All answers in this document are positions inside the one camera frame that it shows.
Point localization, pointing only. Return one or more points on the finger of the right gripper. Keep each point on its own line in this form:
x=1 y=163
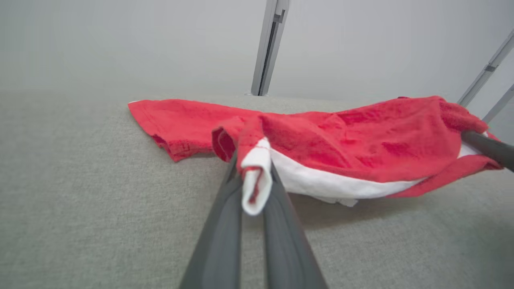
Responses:
x=494 y=148

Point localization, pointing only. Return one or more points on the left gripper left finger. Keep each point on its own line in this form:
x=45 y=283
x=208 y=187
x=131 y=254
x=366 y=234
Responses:
x=219 y=249

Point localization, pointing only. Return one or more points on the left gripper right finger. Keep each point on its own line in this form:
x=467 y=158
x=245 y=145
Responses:
x=287 y=249

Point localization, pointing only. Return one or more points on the red shirt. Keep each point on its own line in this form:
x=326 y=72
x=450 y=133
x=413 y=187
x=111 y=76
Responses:
x=361 y=140

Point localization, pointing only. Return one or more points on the grey fabric sofa surface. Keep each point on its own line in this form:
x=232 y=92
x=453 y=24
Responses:
x=100 y=208

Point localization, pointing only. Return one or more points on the grey metal frame bar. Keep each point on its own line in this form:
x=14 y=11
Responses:
x=500 y=105
x=488 y=68

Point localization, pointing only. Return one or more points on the grey partition post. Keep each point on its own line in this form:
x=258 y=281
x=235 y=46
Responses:
x=267 y=52

